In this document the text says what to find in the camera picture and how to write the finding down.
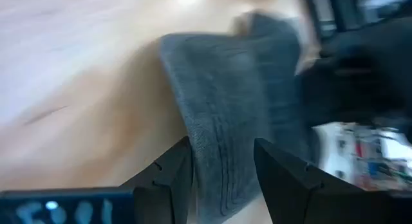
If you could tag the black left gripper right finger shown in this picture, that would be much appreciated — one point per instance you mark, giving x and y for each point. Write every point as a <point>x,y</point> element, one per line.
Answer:
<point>289,192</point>

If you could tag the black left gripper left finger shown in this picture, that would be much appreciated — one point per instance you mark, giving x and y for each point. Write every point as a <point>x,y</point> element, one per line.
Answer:
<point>167,192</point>

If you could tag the grey towel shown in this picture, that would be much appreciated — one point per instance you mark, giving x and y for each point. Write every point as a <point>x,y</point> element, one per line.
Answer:
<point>225,105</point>

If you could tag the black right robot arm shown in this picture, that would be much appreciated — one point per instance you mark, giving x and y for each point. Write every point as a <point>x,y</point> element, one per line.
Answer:
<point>360,82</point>

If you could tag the white colourful printed box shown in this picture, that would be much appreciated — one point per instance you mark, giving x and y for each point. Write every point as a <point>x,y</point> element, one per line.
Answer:
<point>354,153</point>

